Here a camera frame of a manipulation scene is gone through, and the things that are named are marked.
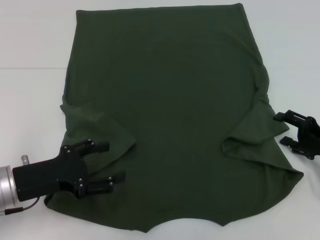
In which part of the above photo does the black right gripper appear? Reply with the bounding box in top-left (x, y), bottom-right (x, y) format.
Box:
top-left (272, 109), bottom-right (320, 161)

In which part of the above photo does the left gripper dark cable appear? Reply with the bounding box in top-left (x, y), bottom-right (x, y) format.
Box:
top-left (0, 196), bottom-right (42, 216)

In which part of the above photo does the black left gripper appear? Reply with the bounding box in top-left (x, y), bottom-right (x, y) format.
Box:
top-left (12, 138), bottom-right (126, 202)

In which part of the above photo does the dark green t-shirt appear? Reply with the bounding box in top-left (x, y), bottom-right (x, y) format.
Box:
top-left (43, 2), bottom-right (305, 227)

